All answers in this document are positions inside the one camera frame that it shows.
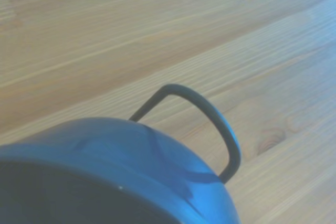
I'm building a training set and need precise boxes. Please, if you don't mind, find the blue bowl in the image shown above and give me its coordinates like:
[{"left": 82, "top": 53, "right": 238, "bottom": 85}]
[{"left": 0, "top": 116, "right": 240, "bottom": 224}]

